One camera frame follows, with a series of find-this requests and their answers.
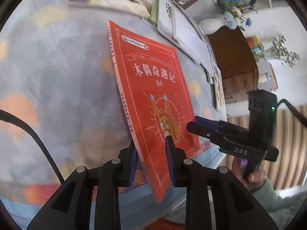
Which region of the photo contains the white ceramic vase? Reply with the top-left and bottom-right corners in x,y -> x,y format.
199,17 -> 226,35

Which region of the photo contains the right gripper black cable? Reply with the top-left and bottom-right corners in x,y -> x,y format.
275,98 -> 307,127

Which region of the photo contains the red Pinocchio book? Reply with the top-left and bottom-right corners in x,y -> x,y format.
108,21 -> 200,203

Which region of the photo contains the green potted plant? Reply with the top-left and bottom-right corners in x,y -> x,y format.
253,35 -> 300,67

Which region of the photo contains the white Shanhaijing book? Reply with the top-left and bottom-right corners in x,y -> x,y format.
158,0 -> 173,39

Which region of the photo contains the white wisdom stories book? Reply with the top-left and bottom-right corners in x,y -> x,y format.
212,63 -> 225,113

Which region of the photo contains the person's right hand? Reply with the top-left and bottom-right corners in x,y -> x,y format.
232,157 -> 266,191

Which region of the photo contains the brown wooden cabinet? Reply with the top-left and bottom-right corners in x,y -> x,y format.
208,26 -> 259,104

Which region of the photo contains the green poetry book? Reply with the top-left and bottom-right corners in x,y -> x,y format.
149,0 -> 159,27

